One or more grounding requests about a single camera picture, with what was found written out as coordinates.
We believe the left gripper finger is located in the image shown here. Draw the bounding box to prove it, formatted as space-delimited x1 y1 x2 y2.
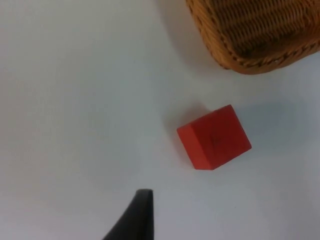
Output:
101 188 155 240

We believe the red cube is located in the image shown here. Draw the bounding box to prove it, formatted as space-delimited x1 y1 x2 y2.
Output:
176 104 253 171

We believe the pale brown wicker basket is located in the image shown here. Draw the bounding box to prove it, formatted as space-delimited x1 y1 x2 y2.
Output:
185 0 320 75

